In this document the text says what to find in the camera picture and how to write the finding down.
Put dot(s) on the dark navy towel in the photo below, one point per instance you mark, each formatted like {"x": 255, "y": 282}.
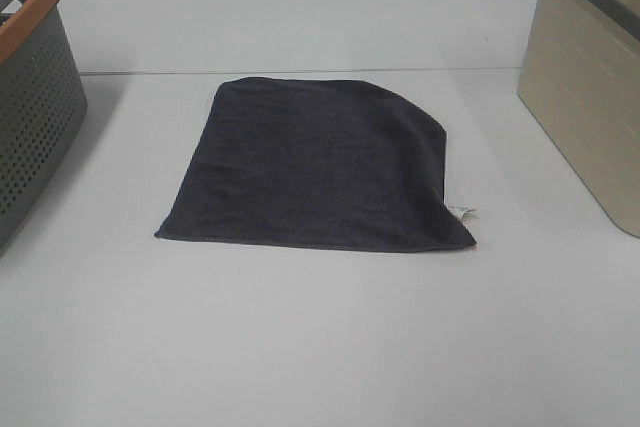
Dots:
{"x": 338, "y": 164}

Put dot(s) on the grey perforated basket orange rim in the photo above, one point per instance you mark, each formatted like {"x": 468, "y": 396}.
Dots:
{"x": 43, "y": 105}

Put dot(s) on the beige basket grey rim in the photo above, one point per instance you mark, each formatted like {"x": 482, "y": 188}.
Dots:
{"x": 580, "y": 80}

